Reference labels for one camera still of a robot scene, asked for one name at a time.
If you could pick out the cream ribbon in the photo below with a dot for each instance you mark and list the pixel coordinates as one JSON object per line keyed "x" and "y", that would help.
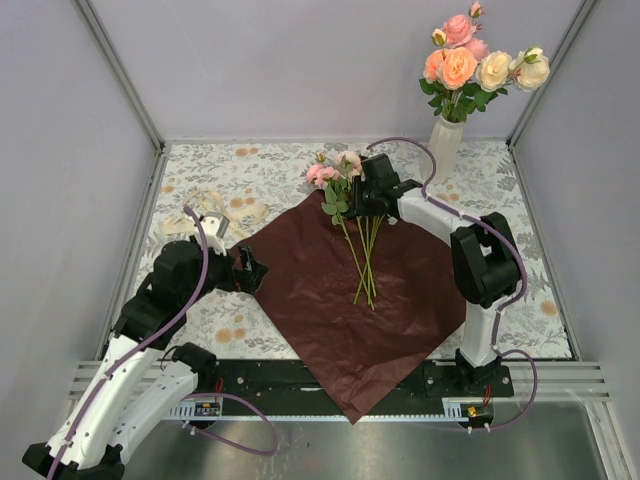
{"x": 241, "y": 213}

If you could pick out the red wrapping paper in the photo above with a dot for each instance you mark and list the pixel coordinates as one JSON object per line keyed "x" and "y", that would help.
{"x": 357, "y": 349}

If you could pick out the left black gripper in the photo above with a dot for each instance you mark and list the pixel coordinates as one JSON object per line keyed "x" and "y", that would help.
{"x": 238, "y": 279}

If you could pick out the cream rose stem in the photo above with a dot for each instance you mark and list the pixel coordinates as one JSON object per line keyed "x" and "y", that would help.
{"x": 528, "y": 71}

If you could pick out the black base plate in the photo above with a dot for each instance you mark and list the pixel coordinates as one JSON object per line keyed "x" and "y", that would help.
{"x": 287, "y": 389}

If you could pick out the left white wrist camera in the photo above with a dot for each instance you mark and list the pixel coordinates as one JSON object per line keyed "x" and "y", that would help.
{"x": 214, "y": 226}

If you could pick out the white ribbed vase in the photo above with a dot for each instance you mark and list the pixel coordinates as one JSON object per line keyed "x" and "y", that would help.
{"x": 443, "y": 144}

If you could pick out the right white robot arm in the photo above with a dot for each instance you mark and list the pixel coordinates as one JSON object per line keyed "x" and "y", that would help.
{"x": 487, "y": 267}

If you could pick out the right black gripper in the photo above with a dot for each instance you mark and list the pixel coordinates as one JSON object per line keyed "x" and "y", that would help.
{"x": 358, "y": 185}

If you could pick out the white slotted cable duct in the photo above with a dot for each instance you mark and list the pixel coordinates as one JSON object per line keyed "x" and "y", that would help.
{"x": 192, "y": 410}

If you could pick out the artificial flower bunch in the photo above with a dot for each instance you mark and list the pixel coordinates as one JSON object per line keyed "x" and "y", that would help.
{"x": 337, "y": 179}

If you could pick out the left aluminium frame post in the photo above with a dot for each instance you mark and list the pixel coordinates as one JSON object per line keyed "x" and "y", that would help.
{"x": 99, "y": 33}

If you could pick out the orange peach rose stem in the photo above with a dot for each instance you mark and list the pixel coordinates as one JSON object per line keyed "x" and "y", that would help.
{"x": 446, "y": 76}

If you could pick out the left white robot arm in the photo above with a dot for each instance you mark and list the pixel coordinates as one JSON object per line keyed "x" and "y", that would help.
{"x": 110, "y": 422}

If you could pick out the pink rose stem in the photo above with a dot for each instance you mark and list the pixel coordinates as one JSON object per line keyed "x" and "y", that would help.
{"x": 461, "y": 30}

